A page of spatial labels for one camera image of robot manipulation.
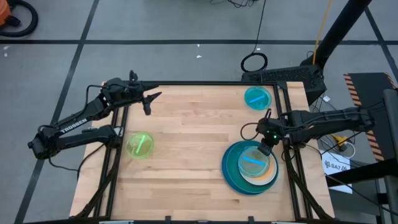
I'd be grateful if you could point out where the orange vacuum body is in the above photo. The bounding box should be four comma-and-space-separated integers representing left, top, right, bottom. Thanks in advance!
0, 0, 12, 27

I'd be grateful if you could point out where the transparent teal small plate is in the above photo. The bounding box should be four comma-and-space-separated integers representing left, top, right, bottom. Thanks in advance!
244, 86, 273, 111

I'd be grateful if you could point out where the white plastic plate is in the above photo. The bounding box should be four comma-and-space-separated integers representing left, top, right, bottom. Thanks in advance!
239, 152, 278, 187

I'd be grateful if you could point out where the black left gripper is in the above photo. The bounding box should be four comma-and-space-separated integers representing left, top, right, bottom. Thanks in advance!
101, 77, 162, 116

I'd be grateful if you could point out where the dark green large plate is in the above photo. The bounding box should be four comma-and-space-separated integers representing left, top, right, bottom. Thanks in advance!
225, 141, 277, 192

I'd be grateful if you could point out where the black hazard-striped platform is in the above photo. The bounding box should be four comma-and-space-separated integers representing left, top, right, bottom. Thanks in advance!
343, 72, 398, 162

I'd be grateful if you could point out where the yellow cable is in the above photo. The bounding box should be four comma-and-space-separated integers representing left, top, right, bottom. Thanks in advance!
312, 0, 334, 65

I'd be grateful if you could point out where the grey post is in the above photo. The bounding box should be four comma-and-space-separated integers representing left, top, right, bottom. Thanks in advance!
382, 88, 398, 224

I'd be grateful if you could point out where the black table frame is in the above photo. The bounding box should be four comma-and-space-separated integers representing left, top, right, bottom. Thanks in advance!
74, 80, 335, 223

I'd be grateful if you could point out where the transparent green small plate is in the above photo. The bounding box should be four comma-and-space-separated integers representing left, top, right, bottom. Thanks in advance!
126, 131, 155, 161

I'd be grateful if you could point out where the black vacuum hose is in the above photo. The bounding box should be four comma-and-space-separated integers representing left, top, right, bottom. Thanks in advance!
0, 0, 39, 38

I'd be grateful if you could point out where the black perforated computer case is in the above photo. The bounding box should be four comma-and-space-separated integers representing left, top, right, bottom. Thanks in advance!
241, 65, 327, 105

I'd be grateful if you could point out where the blue large plate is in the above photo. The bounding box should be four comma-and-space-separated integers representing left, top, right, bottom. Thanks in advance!
221, 139, 280, 196

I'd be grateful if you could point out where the black hanging cable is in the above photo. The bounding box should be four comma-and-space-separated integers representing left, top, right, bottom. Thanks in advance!
240, 0, 269, 73

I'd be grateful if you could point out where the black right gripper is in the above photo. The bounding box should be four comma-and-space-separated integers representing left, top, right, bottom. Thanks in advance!
257, 118, 286, 157

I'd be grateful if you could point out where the white printed paper sheet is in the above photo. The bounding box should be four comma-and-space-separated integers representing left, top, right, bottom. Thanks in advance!
320, 149, 354, 194

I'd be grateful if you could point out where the orange plastic plate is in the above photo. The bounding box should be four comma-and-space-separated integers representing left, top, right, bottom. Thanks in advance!
248, 158, 276, 183

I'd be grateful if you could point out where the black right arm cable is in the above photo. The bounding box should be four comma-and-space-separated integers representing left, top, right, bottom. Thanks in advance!
239, 108, 271, 141

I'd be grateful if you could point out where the black pole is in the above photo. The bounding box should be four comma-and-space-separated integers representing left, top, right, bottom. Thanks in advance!
300, 0, 373, 68

